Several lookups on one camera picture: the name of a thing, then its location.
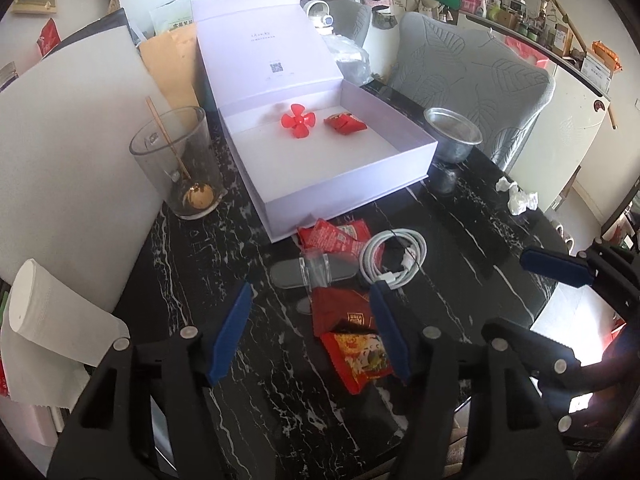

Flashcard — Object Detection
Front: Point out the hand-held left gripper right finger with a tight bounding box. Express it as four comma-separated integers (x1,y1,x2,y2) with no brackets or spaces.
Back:
370,281,573,480

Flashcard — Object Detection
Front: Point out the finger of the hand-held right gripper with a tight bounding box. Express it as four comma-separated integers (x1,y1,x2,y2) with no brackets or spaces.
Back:
520,247,608,289
482,319,583,393

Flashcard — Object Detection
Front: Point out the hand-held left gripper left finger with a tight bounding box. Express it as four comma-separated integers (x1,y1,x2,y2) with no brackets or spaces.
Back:
47,282,253,480

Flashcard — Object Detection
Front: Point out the red pictured snack packet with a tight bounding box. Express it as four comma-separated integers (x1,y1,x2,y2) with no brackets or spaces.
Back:
320,329,397,395

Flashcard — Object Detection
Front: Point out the dark red chocolate packet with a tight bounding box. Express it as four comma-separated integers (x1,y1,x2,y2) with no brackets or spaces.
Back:
311,287,377,337

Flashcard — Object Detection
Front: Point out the white cable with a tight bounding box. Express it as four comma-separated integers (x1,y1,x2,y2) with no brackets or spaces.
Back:
359,229,429,290

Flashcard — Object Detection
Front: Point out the clear grey plastic case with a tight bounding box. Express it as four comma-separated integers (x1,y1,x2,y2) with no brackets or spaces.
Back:
270,254,359,290

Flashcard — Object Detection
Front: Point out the red white-label snack packet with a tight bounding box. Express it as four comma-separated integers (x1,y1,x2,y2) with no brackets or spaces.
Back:
335,220,374,257

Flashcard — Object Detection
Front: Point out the plain red snack packet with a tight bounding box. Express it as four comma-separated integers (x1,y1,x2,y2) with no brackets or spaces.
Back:
297,219,351,256

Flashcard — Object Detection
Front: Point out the lavender gift box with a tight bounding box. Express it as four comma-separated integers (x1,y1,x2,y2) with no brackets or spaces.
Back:
190,0,440,245

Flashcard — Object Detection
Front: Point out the metal bowl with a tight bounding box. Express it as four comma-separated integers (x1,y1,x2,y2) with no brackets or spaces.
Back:
424,107,483,164

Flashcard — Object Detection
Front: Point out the white toilet paper roll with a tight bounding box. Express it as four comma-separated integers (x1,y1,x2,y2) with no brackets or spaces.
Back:
0,258,131,408

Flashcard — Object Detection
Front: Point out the glass measuring cup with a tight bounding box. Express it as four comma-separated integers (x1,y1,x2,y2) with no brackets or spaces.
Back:
129,106,224,220

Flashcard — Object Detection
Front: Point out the white cardboard box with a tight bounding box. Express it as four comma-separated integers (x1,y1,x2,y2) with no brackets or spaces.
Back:
580,52,614,94

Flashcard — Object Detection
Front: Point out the grey leaf-pattern chair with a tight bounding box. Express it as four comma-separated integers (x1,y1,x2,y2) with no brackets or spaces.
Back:
327,0,373,48
387,12,556,171

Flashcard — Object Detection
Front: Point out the wooden stick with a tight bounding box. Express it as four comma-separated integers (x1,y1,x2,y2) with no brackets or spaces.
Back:
146,96,193,182

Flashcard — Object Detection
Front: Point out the small red candy wrapper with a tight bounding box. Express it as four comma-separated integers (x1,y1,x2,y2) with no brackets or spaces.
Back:
324,113,366,136

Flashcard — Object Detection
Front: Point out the orange packet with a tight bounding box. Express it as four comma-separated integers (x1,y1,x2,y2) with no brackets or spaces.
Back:
592,40,624,72

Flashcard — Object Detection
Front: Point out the white foam board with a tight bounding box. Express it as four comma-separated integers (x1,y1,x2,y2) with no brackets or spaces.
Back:
0,25,173,313

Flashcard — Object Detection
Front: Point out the bamboo stick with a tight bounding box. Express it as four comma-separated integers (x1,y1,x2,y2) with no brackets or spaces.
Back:
517,0,619,131

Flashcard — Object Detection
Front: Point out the clear plastic bag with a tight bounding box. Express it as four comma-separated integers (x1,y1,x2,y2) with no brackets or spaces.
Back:
322,34,373,87

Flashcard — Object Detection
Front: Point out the brown paper bag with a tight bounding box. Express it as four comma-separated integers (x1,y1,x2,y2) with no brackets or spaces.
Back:
139,25,202,111

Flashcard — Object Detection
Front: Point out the red paper packet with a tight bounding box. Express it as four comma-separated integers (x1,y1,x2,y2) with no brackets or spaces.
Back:
36,18,62,59

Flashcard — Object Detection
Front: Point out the red plastic propeller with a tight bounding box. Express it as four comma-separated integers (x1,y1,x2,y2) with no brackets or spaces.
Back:
281,105,317,140

